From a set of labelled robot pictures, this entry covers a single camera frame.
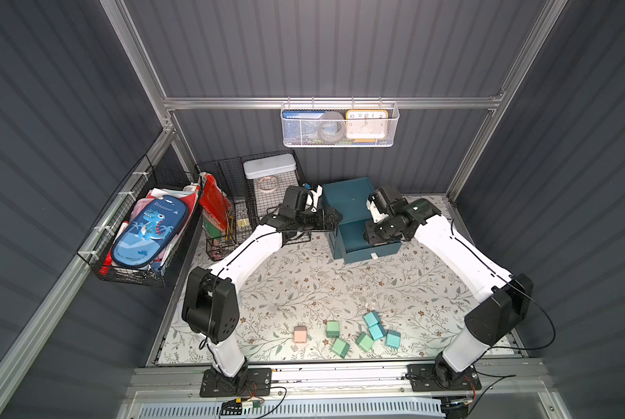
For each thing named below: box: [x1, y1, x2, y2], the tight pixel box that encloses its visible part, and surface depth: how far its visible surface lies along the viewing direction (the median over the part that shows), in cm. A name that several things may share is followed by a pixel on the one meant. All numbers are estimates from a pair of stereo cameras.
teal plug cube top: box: [363, 309, 381, 328], surface depth 85 cm
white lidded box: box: [243, 153, 299, 188], surface depth 102 cm
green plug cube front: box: [331, 338, 351, 359], surface depth 80 cm
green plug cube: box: [326, 320, 340, 338], surface depth 83 cm
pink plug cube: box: [293, 325, 308, 344], surface depth 82 cm
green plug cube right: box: [356, 331, 375, 353], surface depth 81 cm
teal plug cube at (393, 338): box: [384, 329, 402, 350], surface depth 82 cm
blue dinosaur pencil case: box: [111, 194, 189, 269], surface depth 66 cm
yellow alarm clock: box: [345, 109, 390, 140], surface depth 91 cm
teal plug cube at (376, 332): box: [368, 322, 386, 341], surface depth 82 cm
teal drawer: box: [338, 219, 403, 265], surface depth 83 cm
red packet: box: [199, 171, 232, 238], surface depth 104 cm
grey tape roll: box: [318, 110, 346, 144], surface depth 88 cm
